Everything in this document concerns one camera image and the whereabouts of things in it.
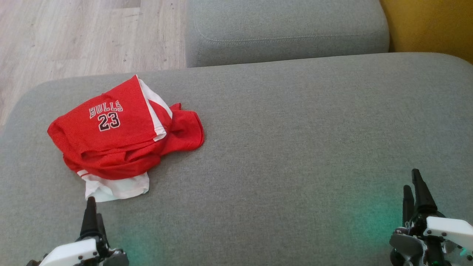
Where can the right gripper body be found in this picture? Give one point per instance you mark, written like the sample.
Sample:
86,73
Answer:
447,231

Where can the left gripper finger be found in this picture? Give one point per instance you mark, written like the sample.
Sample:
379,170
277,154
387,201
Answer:
102,232
89,221

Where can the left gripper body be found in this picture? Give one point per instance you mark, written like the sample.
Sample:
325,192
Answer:
70,255

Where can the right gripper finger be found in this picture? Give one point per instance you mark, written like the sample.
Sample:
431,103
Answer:
422,195
408,207

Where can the red white Bulls jersey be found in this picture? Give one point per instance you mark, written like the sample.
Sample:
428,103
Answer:
184,133

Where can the large grey sofa seat cushion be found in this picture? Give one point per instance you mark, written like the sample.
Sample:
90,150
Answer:
281,155

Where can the yellow sofa backrest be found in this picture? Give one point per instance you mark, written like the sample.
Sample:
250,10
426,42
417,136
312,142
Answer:
432,26

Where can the small grey sofa seat cushion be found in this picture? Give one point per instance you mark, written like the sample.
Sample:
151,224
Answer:
284,29

